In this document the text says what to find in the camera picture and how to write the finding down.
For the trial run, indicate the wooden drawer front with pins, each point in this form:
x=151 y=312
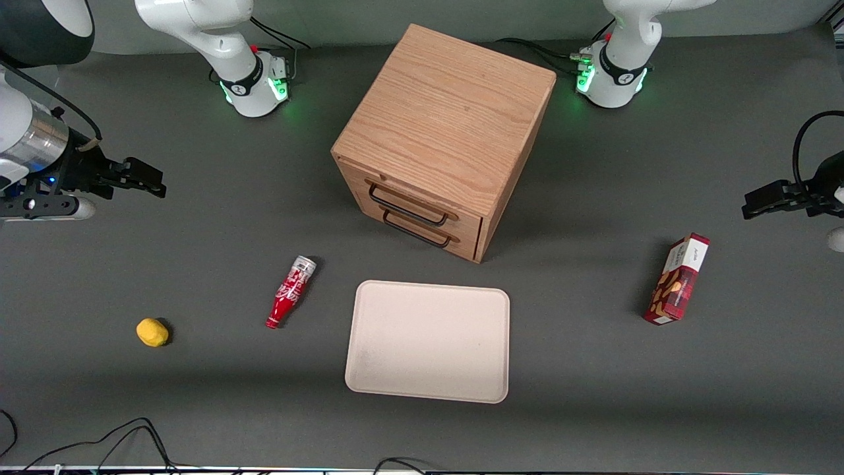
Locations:
x=461 y=212
x=465 y=243

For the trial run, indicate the metal frame bar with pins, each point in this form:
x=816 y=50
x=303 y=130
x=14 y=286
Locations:
x=834 y=20

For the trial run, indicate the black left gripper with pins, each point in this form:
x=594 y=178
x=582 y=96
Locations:
x=819 y=192

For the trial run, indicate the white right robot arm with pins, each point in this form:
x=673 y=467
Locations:
x=198 y=26

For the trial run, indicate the wooden drawer cabinet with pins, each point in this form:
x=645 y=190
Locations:
x=448 y=112

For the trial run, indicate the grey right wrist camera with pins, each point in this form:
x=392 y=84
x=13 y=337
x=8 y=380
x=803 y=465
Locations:
x=39 y=206

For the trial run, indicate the beige rectangular tray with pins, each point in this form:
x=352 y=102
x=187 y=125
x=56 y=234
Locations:
x=428 y=342

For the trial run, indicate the yellow lemon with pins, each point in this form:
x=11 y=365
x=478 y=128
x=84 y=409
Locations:
x=152 y=332

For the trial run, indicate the red plaid cookie box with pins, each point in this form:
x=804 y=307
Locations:
x=677 y=280

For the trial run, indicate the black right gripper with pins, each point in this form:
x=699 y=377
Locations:
x=80 y=168

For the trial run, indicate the red coke bottle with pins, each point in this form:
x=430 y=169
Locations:
x=290 y=295

